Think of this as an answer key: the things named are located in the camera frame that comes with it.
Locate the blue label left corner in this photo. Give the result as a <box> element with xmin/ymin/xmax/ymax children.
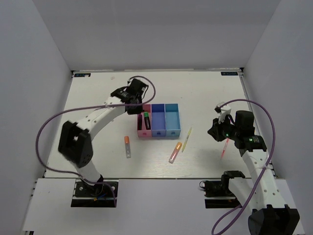
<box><xmin>74</xmin><ymin>73</ymin><xmax>91</xmax><ymax>77</ymax></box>

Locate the light blue storage bin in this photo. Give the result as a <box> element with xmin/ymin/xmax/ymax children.
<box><xmin>165</xmin><ymin>103</ymin><xmax>181</xmax><ymax>137</ymax></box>

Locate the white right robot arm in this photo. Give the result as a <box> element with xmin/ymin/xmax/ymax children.
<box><xmin>208</xmin><ymin>108</ymin><xmax>300</xmax><ymax>235</ymax></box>

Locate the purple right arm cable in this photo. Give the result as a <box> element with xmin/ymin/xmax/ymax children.
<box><xmin>211</xmin><ymin>98</ymin><xmax>274</xmax><ymax>235</ymax></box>

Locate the green cap black highlighter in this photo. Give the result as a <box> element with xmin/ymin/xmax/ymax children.
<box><xmin>144</xmin><ymin>112</ymin><xmax>151</xmax><ymax>130</ymax></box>

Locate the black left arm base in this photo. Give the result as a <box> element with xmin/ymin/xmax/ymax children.
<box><xmin>71</xmin><ymin>181</ymin><xmax>115</xmax><ymax>208</ymax></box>

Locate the pink storage bin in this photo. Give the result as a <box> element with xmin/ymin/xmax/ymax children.
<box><xmin>137</xmin><ymin>104</ymin><xmax>152</xmax><ymax>138</ymax></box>

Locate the thin yellow pen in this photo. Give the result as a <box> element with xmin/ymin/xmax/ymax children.
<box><xmin>181</xmin><ymin>127</ymin><xmax>192</xmax><ymax>152</ymax></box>

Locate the blue label right corner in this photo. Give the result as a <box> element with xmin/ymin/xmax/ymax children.
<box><xmin>221</xmin><ymin>71</ymin><xmax>238</xmax><ymax>76</ymax></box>

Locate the blue label corner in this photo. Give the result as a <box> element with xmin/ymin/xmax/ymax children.
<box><xmin>221</xmin><ymin>71</ymin><xmax>238</xmax><ymax>76</ymax></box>
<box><xmin>74</xmin><ymin>73</ymin><xmax>91</xmax><ymax>77</ymax></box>

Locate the dark blue storage bin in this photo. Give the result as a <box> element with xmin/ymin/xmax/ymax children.
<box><xmin>151</xmin><ymin>104</ymin><xmax>166</xmax><ymax>138</ymax></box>

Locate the orange cap pink highlighter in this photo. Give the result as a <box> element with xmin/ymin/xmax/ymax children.
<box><xmin>169</xmin><ymin>142</ymin><xmax>182</xmax><ymax>164</ymax></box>

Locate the orange cap white highlighter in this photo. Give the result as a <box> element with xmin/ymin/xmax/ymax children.
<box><xmin>124</xmin><ymin>136</ymin><xmax>131</xmax><ymax>158</ymax></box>

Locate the thin pink pen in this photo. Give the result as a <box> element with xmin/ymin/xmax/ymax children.
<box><xmin>221</xmin><ymin>139</ymin><xmax>230</xmax><ymax>159</ymax></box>

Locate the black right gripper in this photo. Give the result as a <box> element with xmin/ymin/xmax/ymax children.
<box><xmin>207</xmin><ymin>115</ymin><xmax>240</xmax><ymax>141</ymax></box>

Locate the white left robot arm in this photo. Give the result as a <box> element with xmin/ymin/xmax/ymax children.
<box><xmin>58</xmin><ymin>76</ymin><xmax>149</xmax><ymax>195</ymax></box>

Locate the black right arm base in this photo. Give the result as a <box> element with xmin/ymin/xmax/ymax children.
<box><xmin>199</xmin><ymin>170</ymin><xmax>245</xmax><ymax>209</ymax></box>

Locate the purple cap black highlighter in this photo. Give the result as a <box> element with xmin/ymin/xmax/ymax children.
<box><xmin>137</xmin><ymin>114</ymin><xmax>143</xmax><ymax>130</ymax></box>

